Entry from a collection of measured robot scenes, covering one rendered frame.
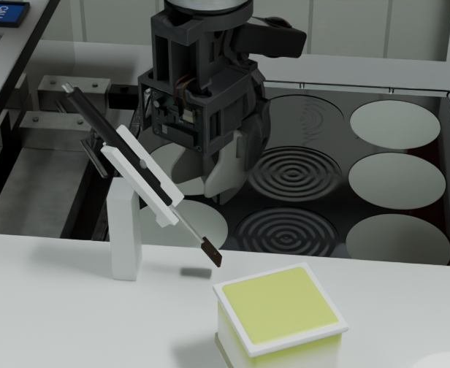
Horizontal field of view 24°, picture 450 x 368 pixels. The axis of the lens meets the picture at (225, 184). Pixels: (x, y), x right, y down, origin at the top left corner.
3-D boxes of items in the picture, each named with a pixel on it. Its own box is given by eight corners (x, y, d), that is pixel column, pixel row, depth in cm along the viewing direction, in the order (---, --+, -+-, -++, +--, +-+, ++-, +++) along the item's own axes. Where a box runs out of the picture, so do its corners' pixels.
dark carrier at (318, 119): (448, 101, 124) (449, 96, 124) (471, 300, 96) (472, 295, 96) (157, 85, 127) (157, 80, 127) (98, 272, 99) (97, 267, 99)
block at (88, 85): (112, 98, 127) (110, 77, 125) (106, 114, 124) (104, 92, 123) (46, 95, 128) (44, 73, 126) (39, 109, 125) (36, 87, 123)
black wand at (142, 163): (55, 91, 78) (69, 84, 78) (60, 82, 80) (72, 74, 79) (213, 270, 87) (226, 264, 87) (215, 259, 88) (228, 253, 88)
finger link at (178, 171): (161, 215, 96) (157, 129, 91) (201, 183, 100) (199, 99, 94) (188, 228, 94) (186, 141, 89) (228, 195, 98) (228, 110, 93)
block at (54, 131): (98, 135, 121) (96, 113, 119) (91, 152, 118) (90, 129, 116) (29, 131, 121) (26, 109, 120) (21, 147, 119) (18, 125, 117)
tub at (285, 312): (302, 326, 83) (305, 259, 79) (343, 392, 78) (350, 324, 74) (212, 349, 81) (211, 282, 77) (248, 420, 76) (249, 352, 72)
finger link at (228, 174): (188, 228, 94) (186, 141, 89) (228, 195, 98) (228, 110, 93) (217, 240, 93) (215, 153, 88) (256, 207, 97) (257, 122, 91)
